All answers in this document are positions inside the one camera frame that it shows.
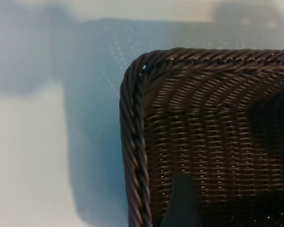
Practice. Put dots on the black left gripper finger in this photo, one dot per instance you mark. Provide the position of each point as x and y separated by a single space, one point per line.
183 203

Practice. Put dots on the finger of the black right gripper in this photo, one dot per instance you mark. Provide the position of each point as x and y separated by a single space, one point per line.
274 123

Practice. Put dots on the dark brown wicker basket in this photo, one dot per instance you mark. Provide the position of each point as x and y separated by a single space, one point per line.
203 142

